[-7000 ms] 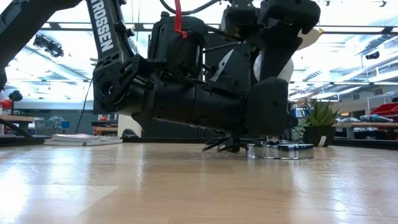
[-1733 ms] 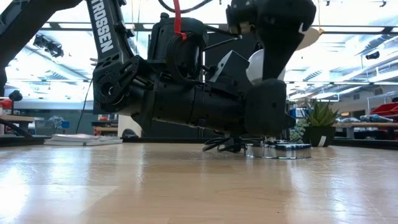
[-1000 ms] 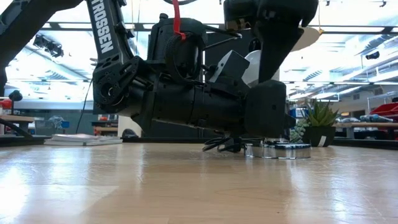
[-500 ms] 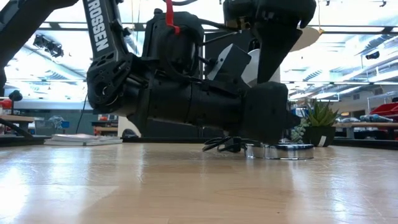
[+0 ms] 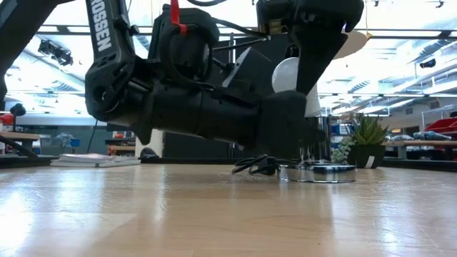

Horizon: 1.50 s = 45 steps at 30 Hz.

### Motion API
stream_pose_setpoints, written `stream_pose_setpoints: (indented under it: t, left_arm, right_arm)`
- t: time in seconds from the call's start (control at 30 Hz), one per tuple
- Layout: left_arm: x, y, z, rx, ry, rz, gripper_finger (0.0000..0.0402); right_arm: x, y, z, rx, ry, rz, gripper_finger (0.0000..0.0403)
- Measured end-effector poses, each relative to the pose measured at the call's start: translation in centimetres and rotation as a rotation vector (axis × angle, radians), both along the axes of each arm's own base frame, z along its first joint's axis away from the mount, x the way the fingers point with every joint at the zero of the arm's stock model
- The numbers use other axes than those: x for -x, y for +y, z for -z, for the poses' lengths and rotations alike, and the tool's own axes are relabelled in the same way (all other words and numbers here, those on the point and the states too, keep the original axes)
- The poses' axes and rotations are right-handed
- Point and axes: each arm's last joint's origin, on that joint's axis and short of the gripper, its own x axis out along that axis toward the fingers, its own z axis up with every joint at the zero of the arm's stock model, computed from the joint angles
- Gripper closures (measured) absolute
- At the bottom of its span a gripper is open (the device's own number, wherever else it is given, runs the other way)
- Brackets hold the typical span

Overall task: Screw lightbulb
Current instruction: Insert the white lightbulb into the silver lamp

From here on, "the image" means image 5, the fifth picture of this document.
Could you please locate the black ceiling-mounted device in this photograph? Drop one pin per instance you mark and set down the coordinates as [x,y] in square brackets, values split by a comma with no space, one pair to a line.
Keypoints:
[57,53]

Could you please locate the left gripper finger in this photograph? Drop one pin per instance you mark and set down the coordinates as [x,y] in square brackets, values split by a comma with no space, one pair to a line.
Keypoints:
[282,125]

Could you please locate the white stand with beige disc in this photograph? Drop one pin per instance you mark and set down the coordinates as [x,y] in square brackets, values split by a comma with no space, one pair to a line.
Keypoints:
[357,44]

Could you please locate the black folding partition screen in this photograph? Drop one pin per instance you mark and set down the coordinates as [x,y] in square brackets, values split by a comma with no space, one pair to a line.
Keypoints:
[196,148]

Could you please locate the black desk lamp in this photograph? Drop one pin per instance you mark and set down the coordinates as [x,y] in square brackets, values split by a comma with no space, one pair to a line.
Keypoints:
[18,109]

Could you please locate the long black metal beam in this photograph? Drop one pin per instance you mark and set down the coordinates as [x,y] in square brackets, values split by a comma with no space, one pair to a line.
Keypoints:
[63,30]

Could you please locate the black aluminium table frame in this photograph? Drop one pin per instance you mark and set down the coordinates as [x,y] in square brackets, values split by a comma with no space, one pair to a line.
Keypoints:
[21,161]

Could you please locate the small black ceiling fixture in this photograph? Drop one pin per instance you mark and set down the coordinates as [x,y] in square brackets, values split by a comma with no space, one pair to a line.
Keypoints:
[427,64]

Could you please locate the potted green succulent plant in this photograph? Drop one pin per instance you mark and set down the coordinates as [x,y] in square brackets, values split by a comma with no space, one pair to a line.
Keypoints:
[367,153]

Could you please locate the red object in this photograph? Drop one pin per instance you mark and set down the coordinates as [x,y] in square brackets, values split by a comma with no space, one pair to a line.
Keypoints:
[6,119]

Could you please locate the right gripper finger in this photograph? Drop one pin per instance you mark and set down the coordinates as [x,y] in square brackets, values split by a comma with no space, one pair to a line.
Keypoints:
[314,57]

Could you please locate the red storage bin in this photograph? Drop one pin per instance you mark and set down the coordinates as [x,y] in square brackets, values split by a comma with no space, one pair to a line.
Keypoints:
[442,125]

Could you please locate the white light bulb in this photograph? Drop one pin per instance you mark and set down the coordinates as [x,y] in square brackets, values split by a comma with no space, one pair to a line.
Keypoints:
[285,75]

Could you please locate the blue bin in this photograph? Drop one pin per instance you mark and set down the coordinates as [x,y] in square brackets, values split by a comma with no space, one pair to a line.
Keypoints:
[75,142]

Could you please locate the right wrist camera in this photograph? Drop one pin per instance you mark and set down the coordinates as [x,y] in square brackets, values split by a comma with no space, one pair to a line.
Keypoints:
[273,26]

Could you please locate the wooden workbench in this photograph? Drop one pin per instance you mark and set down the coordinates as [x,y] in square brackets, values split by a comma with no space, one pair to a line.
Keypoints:
[421,143]
[19,136]

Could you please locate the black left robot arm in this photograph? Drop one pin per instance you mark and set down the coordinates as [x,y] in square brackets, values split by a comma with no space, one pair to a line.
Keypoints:
[107,35]

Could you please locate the yellow hanging hook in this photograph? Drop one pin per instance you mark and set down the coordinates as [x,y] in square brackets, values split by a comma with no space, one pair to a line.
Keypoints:
[367,35]

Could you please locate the chrome table lamp base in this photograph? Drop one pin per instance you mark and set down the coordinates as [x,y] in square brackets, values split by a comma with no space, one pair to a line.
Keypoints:
[317,173]

